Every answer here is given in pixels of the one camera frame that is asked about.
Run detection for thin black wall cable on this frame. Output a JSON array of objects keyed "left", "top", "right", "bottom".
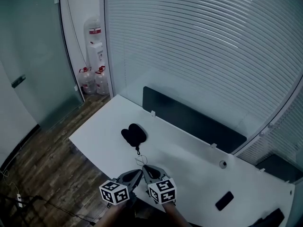
[{"left": 64, "top": 0, "right": 88, "bottom": 69}]

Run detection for black zippered earphone case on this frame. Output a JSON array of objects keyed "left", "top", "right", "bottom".
[{"left": 121, "top": 123, "right": 148, "bottom": 156}]

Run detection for dark door handle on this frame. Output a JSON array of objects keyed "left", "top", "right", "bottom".
[{"left": 11, "top": 74, "right": 27, "bottom": 88}]

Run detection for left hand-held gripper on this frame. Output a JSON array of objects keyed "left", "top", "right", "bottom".
[{"left": 98, "top": 169, "right": 144, "bottom": 206}]

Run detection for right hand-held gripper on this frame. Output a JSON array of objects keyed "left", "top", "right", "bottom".
[{"left": 142, "top": 165, "right": 178, "bottom": 205}]

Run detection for wide white window blinds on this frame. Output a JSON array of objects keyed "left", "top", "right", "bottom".
[{"left": 104, "top": 0, "right": 303, "bottom": 138}]

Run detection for short dark desk divider panel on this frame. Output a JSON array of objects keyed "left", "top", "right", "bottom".
[{"left": 257, "top": 153, "right": 303, "bottom": 184}]

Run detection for black smartphone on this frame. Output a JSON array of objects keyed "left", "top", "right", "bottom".
[{"left": 215, "top": 191, "right": 235, "bottom": 211}]

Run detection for narrow white window blinds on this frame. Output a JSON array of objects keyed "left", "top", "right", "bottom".
[{"left": 236, "top": 88, "right": 303, "bottom": 168}]

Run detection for thin white floor cable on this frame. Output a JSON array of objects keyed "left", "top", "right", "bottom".
[{"left": 0, "top": 168, "right": 18, "bottom": 196}]

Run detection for frosted glass door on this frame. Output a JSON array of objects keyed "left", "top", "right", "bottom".
[{"left": 0, "top": 0, "right": 85, "bottom": 132}]

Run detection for clear water jug red cap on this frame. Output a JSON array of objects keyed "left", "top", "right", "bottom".
[
  {"left": 94, "top": 65, "right": 110, "bottom": 96},
  {"left": 78, "top": 66, "right": 97, "bottom": 95}
]

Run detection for large water bottle red label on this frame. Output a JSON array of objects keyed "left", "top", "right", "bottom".
[{"left": 83, "top": 16, "right": 103, "bottom": 45}]

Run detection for long dark desk divider panel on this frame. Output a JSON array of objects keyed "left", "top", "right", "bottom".
[{"left": 143, "top": 86, "right": 248, "bottom": 154}]

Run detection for person's left forearm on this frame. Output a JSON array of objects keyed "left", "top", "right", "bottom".
[{"left": 94, "top": 203, "right": 126, "bottom": 227}]

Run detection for black stand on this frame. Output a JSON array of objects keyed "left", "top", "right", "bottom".
[{"left": 0, "top": 192, "right": 44, "bottom": 227}]

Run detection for black floor cable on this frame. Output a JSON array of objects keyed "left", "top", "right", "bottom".
[{"left": 22, "top": 194, "right": 96, "bottom": 226}]

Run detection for person's dark clothing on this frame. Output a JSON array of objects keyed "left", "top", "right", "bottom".
[{"left": 125, "top": 197, "right": 171, "bottom": 227}]

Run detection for person's right forearm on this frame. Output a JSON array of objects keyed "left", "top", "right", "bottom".
[{"left": 163, "top": 202, "right": 190, "bottom": 227}]

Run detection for white water dispenser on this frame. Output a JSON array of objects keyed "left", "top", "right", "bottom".
[{"left": 86, "top": 43, "right": 106, "bottom": 70}]

